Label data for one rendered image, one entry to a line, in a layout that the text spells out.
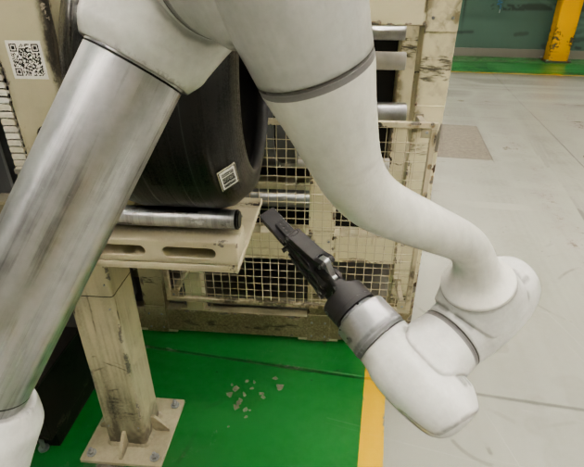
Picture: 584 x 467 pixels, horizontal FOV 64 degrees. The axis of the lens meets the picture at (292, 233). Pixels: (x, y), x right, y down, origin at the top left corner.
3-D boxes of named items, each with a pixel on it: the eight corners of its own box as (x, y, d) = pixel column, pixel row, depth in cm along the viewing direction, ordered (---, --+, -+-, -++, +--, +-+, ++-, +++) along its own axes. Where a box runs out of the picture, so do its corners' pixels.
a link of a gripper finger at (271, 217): (284, 245, 79) (283, 242, 78) (260, 218, 82) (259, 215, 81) (297, 234, 80) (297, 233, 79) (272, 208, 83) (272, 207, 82)
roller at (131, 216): (88, 227, 106) (80, 215, 102) (95, 210, 108) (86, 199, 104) (239, 233, 103) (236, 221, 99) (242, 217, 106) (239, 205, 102)
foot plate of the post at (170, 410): (80, 461, 149) (77, 454, 147) (115, 397, 173) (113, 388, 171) (160, 469, 147) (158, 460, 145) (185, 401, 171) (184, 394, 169)
